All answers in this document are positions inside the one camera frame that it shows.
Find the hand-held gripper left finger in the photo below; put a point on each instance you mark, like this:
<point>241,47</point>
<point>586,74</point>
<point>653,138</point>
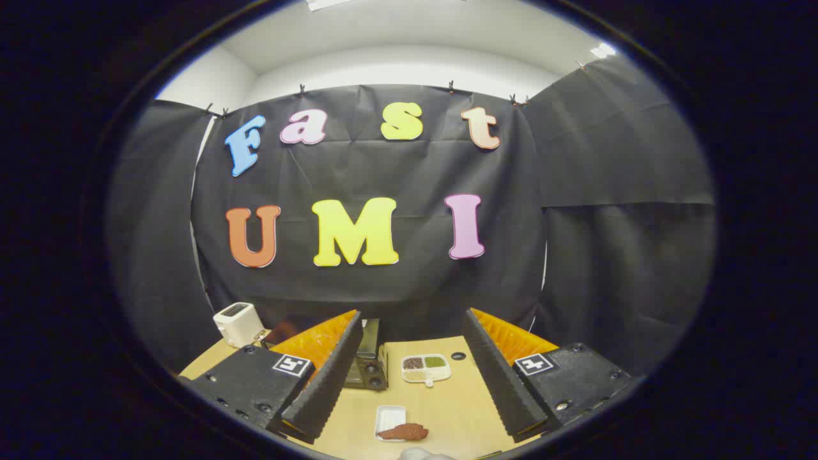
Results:
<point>329,383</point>

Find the ceiling light panel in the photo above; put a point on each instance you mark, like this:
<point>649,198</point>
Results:
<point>602,50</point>
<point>326,4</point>

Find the white rectangular tray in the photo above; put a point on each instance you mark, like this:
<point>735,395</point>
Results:
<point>388,416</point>

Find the black toaster oven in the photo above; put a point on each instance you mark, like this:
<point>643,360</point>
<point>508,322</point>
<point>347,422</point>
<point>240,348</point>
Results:
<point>370,374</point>

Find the divided white spice dish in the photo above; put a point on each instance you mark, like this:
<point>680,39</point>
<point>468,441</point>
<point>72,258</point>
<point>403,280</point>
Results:
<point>425,368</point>

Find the white toaster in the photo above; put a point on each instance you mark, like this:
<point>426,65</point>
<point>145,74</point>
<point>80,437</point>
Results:
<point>238,322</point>

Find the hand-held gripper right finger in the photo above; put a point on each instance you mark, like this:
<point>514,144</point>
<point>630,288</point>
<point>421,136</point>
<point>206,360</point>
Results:
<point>498,383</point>

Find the brown meat slice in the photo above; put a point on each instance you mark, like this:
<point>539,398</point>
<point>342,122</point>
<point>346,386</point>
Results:
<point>404,432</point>

